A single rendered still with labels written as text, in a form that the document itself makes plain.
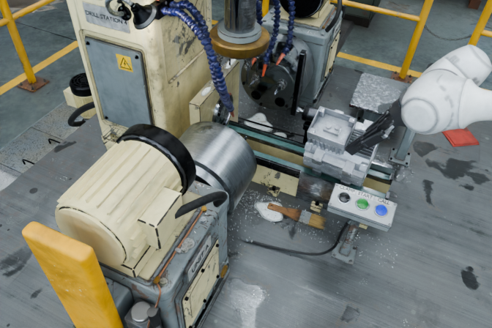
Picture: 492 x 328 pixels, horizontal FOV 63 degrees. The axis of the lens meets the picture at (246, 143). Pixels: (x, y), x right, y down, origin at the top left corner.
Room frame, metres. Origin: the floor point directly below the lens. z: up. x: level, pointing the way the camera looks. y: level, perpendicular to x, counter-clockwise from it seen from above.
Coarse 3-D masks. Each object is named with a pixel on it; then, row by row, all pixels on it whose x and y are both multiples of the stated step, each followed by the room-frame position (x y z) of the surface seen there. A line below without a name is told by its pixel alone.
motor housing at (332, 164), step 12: (360, 132) 0.95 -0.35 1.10; (312, 156) 0.93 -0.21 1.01; (324, 156) 0.91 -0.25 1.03; (336, 156) 0.91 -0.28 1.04; (348, 156) 0.90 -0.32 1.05; (360, 156) 0.89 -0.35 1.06; (372, 156) 0.99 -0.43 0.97; (324, 168) 0.90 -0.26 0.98; (336, 168) 0.89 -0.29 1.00; (348, 180) 0.87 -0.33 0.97; (360, 180) 0.85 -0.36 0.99
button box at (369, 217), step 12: (336, 192) 0.73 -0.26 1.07; (348, 192) 0.73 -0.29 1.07; (360, 192) 0.73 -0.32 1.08; (336, 204) 0.70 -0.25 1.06; (348, 204) 0.70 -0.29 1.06; (372, 204) 0.70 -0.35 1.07; (384, 204) 0.70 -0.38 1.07; (396, 204) 0.70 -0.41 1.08; (348, 216) 0.69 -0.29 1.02; (360, 216) 0.67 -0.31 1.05; (372, 216) 0.67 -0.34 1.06; (384, 216) 0.66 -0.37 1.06; (384, 228) 0.65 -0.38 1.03
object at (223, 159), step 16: (192, 128) 0.88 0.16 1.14; (208, 128) 0.86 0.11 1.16; (224, 128) 0.87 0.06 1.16; (192, 144) 0.79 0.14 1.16; (208, 144) 0.80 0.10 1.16; (224, 144) 0.81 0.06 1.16; (240, 144) 0.83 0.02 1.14; (208, 160) 0.74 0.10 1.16; (224, 160) 0.76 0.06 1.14; (240, 160) 0.79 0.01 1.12; (208, 176) 0.70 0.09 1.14; (224, 176) 0.72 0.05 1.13; (240, 176) 0.75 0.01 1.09; (240, 192) 0.73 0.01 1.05
